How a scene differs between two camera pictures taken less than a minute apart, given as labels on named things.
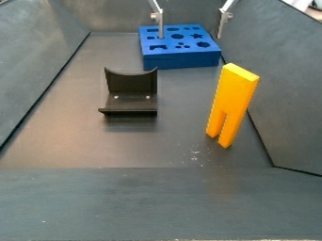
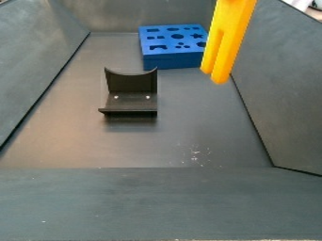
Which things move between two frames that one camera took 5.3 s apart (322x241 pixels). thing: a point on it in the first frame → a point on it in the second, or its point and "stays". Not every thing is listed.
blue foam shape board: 186,47 stays
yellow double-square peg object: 233,100 → 229,26
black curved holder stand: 133,93 stays
